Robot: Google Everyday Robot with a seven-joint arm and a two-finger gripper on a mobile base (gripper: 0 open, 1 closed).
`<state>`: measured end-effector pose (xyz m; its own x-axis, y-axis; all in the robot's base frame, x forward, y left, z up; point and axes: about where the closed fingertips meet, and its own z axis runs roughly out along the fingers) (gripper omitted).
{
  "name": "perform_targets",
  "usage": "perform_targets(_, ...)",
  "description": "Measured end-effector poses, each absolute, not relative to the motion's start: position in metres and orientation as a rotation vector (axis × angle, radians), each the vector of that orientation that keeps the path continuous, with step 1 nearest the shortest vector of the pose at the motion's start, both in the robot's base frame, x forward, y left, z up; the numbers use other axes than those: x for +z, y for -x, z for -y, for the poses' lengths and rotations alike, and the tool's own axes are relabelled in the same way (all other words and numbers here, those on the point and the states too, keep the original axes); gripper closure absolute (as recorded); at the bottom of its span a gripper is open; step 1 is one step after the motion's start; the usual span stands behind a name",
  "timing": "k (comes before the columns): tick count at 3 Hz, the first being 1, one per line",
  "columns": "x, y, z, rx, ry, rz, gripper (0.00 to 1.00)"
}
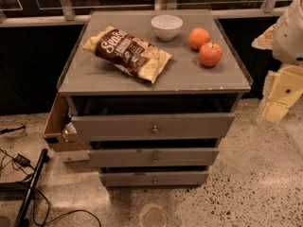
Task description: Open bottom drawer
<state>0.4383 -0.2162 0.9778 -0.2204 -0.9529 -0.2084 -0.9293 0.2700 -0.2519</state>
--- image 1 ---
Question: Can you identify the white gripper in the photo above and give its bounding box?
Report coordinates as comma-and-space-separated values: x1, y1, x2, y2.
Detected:
251, 25, 303, 123

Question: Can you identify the grey bottom drawer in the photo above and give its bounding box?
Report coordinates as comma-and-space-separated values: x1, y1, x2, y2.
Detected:
99, 166, 208, 187

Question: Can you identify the grey drawer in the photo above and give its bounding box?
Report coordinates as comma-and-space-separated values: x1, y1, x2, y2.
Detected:
72, 96, 235, 141
99, 166, 208, 187
88, 139, 219, 167

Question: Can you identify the grey drawer cabinet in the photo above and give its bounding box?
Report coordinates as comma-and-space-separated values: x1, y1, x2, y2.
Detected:
56, 9, 254, 188

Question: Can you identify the grey middle drawer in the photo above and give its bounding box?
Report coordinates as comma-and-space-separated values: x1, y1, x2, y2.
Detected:
88, 139, 219, 167

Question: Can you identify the grey top drawer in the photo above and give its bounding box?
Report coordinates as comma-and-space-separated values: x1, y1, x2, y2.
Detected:
72, 96, 235, 141

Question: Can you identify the red apple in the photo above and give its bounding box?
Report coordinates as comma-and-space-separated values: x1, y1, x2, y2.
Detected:
198, 43, 223, 67

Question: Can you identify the orange fruit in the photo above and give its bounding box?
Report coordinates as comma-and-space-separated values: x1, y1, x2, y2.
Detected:
187, 27, 210, 50

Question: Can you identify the white bowl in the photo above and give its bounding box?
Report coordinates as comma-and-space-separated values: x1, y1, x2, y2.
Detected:
151, 15, 183, 42

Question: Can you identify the brown chip bag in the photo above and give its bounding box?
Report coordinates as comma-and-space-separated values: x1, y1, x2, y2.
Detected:
82, 26, 171, 83

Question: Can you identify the metal window railing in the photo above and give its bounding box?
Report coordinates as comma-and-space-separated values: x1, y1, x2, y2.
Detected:
0, 0, 293, 26

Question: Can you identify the cardboard box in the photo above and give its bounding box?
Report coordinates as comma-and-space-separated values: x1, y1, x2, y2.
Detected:
44, 95, 89, 162

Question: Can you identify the black pole on floor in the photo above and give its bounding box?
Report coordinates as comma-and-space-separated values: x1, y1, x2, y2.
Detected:
13, 148, 49, 227

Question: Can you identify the black power adapter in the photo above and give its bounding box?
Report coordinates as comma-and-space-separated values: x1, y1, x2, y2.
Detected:
13, 154, 30, 167

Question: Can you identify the black floor cable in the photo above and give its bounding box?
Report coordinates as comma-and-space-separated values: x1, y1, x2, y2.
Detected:
0, 124, 102, 227

